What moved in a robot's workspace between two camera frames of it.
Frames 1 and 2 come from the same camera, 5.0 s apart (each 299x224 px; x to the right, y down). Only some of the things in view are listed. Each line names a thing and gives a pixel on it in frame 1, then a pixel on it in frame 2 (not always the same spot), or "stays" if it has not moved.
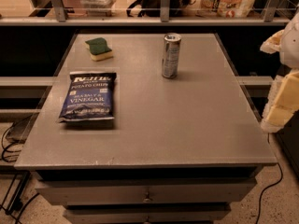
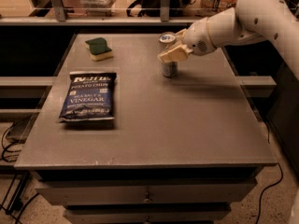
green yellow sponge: x=99 y=49 stays
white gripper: x=290 y=49 to x=196 y=38
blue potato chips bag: x=89 y=96 stays
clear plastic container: x=95 y=1 stays
